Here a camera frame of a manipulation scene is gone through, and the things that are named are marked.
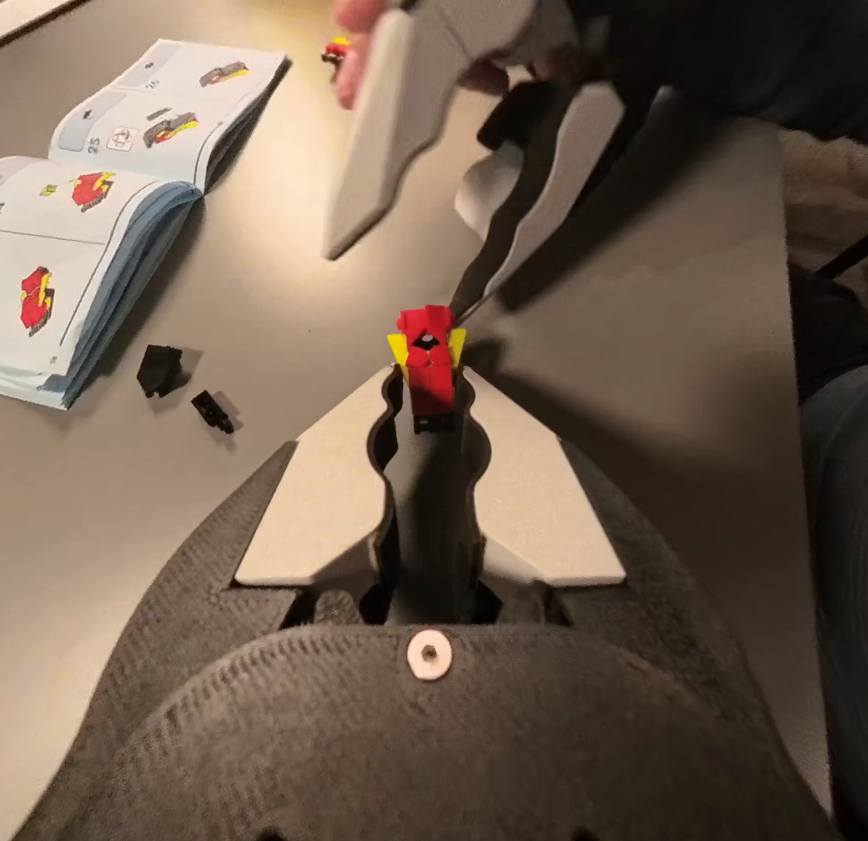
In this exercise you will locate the red yellow lego body assembly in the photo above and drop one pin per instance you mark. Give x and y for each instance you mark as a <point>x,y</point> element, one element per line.
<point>430,380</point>

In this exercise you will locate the lego instruction booklet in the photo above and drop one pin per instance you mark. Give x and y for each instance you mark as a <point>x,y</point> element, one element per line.
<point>68,244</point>

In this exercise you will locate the person's torso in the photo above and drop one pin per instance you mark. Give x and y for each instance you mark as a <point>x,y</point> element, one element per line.
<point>841,583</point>

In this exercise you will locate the long red yellow lego assembly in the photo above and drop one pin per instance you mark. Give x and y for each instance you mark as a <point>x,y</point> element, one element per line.
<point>336,51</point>

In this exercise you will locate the black clip lego piece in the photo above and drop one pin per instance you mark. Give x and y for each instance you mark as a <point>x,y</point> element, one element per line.
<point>213,412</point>

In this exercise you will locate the person's right hand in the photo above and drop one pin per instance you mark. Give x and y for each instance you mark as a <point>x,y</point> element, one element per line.
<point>366,0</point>

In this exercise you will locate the black wedge lego piece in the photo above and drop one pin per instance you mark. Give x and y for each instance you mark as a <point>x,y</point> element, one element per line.
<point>159,369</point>

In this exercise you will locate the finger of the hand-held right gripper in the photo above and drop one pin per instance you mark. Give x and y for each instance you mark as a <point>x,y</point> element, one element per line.
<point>569,163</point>
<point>380,129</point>

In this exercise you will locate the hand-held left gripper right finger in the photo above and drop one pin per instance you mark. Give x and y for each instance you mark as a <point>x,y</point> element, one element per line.
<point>542,515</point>

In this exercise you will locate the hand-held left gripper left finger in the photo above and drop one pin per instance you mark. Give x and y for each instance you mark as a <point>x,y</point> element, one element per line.
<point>319,515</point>

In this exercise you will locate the person's leg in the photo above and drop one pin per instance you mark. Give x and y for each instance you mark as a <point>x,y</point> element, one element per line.
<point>827,325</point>

